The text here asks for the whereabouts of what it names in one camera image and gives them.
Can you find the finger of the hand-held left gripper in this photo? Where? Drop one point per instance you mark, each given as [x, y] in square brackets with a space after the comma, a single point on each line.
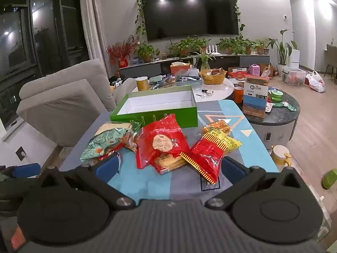
[26, 170]

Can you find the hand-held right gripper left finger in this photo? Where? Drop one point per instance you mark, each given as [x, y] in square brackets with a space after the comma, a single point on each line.
[109, 164]

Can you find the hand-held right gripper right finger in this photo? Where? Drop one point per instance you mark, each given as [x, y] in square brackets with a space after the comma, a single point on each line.
[233, 169]

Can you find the red yellow striped snack bag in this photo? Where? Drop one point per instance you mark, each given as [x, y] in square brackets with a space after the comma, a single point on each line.
[210, 155]

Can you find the red snack bag white label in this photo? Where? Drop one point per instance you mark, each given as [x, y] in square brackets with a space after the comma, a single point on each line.
[158, 142]

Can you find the green cardboard box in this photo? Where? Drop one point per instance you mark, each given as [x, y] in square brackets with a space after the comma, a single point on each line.
[168, 116]

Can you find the green snack bag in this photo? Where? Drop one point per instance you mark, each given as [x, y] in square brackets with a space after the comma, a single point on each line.
[105, 142]

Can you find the orange snack packet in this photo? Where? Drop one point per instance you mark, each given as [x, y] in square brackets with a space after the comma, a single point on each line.
[218, 125]

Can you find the yellow white mug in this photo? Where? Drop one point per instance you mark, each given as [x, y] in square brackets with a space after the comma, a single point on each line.
[280, 155]

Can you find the dark round coffee table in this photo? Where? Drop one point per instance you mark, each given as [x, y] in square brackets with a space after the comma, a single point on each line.
[279, 116]

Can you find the cardboard box blue print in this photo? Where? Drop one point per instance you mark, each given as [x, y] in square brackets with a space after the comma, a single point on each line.
[254, 100]

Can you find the orange cylinder can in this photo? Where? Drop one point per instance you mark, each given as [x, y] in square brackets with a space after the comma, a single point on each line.
[238, 96]

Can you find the grey fabric sofa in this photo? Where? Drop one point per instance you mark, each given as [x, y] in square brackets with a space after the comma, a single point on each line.
[65, 102]

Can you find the white round coffee table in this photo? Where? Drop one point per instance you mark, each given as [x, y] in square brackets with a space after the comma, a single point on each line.
[221, 84]

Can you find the green tape rolls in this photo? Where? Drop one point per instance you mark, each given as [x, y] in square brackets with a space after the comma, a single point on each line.
[276, 95]

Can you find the yellow canister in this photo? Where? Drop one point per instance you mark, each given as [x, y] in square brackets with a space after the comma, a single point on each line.
[142, 84]

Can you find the yellow wicker basket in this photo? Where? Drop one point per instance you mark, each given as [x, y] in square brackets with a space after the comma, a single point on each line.
[212, 78]

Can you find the green slipper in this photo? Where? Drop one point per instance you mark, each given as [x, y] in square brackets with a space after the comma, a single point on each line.
[330, 179]

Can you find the grey television cabinet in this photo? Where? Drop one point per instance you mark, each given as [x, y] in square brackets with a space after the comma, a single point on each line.
[142, 69]

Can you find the pink box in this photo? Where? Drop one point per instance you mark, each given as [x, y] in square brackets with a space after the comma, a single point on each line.
[254, 70]

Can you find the clear storage bin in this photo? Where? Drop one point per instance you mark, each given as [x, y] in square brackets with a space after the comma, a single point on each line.
[295, 77]

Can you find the orange tissue box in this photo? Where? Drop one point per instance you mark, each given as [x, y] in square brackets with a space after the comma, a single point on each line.
[180, 69]

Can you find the red flower plant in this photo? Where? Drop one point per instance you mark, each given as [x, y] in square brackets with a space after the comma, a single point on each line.
[119, 51]

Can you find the grassy plant in glass vase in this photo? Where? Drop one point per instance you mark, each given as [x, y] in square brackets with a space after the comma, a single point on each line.
[206, 58]

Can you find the white plastic bag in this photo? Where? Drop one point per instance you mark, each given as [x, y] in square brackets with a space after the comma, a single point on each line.
[316, 82]

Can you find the white router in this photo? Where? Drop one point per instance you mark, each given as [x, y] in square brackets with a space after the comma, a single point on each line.
[213, 50]

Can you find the small green potted plant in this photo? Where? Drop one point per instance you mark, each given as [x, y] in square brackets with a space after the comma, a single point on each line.
[261, 47]

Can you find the white air purifier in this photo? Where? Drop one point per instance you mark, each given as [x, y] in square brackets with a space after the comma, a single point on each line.
[294, 58]

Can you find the tall large-leaf plant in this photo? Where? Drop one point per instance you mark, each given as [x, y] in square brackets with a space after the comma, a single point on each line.
[283, 50]

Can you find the dark framed window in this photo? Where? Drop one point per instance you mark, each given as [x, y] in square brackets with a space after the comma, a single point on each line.
[39, 31]

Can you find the white curtain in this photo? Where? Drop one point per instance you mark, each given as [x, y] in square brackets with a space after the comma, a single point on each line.
[92, 18]

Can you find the grey dining chair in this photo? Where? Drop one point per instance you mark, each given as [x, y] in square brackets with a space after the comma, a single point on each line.
[331, 58]

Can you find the wall socket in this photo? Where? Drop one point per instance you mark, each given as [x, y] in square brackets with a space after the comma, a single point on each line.
[21, 153]

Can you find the black wall television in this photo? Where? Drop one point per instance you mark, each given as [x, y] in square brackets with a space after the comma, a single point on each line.
[189, 13]

